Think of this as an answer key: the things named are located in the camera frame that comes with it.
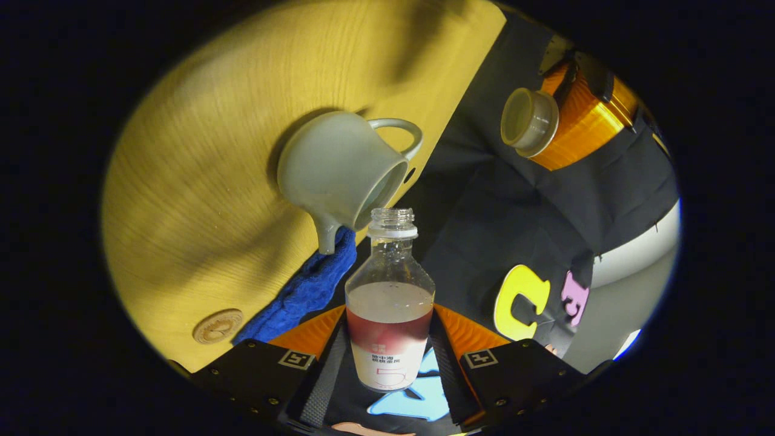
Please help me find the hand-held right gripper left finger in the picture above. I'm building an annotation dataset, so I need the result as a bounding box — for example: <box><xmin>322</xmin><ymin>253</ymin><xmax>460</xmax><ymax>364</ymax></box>
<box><xmin>191</xmin><ymin>306</ymin><xmax>351</xmax><ymax>432</ymax></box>

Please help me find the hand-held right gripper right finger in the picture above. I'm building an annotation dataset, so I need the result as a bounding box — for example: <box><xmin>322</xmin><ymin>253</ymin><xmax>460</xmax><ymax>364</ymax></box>
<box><xmin>431</xmin><ymin>303</ymin><xmax>588</xmax><ymax>428</ymax></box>

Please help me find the white teacup lid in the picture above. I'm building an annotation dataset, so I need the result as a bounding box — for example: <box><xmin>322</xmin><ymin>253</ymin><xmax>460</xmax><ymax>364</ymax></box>
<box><xmin>501</xmin><ymin>88</ymin><xmax>559</xmax><ymax>158</ymax></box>

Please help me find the clear water bottle pink label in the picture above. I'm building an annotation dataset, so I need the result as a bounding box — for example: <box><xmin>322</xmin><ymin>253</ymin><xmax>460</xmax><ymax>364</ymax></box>
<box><xmin>345</xmin><ymin>208</ymin><xmax>435</xmax><ymax>393</ymax></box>

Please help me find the round wooden coaster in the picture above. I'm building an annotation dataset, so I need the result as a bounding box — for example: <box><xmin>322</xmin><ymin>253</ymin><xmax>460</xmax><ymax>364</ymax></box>
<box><xmin>193</xmin><ymin>309</ymin><xmax>244</xmax><ymax>345</ymax></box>

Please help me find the white ceramic teacup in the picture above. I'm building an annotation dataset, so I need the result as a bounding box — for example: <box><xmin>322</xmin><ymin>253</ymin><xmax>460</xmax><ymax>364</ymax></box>
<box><xmin>277</xmin><ymin>111</ymin><xmax>423</xmax><ymax>255</ymax></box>

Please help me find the blue towel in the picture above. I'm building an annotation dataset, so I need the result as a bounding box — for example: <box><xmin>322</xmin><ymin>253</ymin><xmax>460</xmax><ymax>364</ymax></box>
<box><xmin>233</xmin><ymin>227</ymin><xmax>358</xmax><ymax>346</ymax></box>

